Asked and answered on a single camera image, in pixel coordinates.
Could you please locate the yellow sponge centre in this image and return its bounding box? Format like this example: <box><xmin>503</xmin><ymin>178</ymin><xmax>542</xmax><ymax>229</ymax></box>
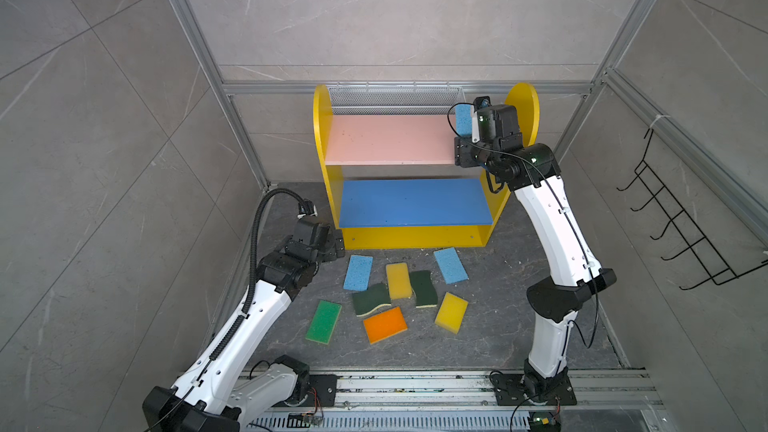
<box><xmin>386</xmin><ymin>263</ymin><xmax>413</xmax><ymax>301</ymax></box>

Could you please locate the dark green sponge upright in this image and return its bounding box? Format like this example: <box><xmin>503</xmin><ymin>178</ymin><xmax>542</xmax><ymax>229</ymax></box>
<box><xmin>409</xmin><ymin>270</ymin><xmax>438</xmax><ymax>308</ymax></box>

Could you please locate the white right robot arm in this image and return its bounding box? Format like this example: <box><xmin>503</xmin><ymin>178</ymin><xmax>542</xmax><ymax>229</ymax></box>
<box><xmin>446</xmin><ymin>97</ymin><xmax>616</xmax><ymax>404</ymax></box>

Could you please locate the black corrugated cable conduit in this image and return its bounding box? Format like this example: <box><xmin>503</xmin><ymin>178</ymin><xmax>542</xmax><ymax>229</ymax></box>
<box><xmin>206</xmin><ymin>187</ymin><xmax>310</xmax><ymax>361</ymax></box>

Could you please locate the yellow sponge right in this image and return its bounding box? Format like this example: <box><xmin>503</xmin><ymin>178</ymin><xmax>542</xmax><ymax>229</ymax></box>
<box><xmin>435</xmin><ymin>293</ymin><xmax>469</xmax><ymax>334</ymax></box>

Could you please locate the yellow shelf unit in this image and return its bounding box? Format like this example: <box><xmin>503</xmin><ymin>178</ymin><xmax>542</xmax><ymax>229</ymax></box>
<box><xmin>313</xmin><ymin>85</ymin><xmax>510</xmax><ymax>250</ymax></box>

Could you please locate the black wire hook rack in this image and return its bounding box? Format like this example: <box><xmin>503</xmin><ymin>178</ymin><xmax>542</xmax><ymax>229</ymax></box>
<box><xmin>616</xmin><ymin>128</ymin><xmax>767</xmax><ymax>291</ymax></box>

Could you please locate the dark green sponge curved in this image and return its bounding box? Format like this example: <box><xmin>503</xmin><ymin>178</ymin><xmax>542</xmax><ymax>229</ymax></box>
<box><xmin>351</xmin><ymin>283</ymin><xmax>392</xmax><ymax>317</ymax></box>

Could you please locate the orange sponge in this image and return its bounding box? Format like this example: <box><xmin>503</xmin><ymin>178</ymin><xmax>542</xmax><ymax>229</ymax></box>
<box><xmin>363</xmin><ymin>307</ymin><xmax>408</xmax><ymax>344</ymax></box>

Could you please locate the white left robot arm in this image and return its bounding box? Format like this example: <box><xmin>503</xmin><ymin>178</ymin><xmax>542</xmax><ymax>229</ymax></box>
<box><xmin>142</xmin><ymin>216</ymin><xmax>344</xmax><ymax>431</ymax></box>

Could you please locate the yellow sponge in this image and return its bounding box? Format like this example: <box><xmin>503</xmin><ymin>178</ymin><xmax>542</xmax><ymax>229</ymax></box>
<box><xmin>386</xmin><ymin>263</ymin><xmax>413</xmax><ymax>301</ymax></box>
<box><xmin>435</xmin><ymin>293</ymin><xmax>469</xmax><ymax>334</ymax></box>

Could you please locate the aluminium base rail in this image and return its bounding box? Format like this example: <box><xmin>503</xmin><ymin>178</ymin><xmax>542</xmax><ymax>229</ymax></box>
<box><xmin>245</xmin><ymin>369</ymin><xmax>675</xmax><ymax>431</ymax></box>

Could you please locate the blue sponge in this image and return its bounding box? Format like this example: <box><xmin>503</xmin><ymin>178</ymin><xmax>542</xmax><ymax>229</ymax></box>
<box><xmin>343</xmin><ymin>255</ymin><xmax>373</xmax><ymax>292</ymax></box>
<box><xmin>433</xmin><ymin>248</ymin><xmax>469</xmax><ymax>285</ymax></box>

